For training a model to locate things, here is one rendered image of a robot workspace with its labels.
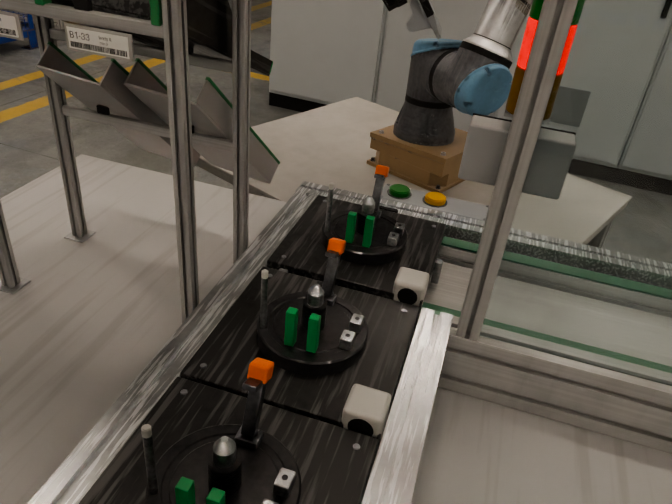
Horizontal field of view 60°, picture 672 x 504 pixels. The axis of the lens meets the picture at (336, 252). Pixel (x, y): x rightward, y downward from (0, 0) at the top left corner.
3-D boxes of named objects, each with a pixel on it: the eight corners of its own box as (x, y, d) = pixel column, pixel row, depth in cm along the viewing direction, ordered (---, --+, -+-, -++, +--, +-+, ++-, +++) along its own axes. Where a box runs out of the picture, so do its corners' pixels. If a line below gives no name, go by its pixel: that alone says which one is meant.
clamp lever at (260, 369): (243, 426, 59) (256, 355, 57) (262, 432, 58) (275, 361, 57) (228, 442, 55) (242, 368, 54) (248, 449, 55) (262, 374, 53)
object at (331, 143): (355, 105, 195) (356, 96, 193) (628, 206, 148) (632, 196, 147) (180, 158, 148) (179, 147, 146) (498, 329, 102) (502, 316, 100)
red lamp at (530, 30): (517, 58, 66) (529, 13, 64) (563, 66, 65) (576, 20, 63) (515, 69, 62) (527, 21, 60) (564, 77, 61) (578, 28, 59)
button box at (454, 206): (381, 209, 120) (385, 181, 117) (484, 232, 116) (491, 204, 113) (373, 224, 115) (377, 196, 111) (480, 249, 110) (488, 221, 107)
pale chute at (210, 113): (211, 164, 110) (221, 143, 111) (270, 184, 106) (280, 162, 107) (122, 84, 84) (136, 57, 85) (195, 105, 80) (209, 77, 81)
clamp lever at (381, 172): (369, 208, 99) (378, 164, 98) (380, 211, 99) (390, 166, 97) (364, 210, 96) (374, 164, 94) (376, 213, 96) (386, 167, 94)
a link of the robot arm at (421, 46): (435, 87, 147) (445, 31, 141) (469, 103, 137) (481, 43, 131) (395, 89, 142) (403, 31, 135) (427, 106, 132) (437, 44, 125)
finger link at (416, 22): (417, 49, 117) (397, 5, 114) (445, 35, 115) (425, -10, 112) (416, 52, 115) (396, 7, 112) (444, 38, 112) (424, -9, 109)
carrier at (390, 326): (262, 276, 88) (264, 203, 81) (418, 317, 83) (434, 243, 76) (179, 385, 68) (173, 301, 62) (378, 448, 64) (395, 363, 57)
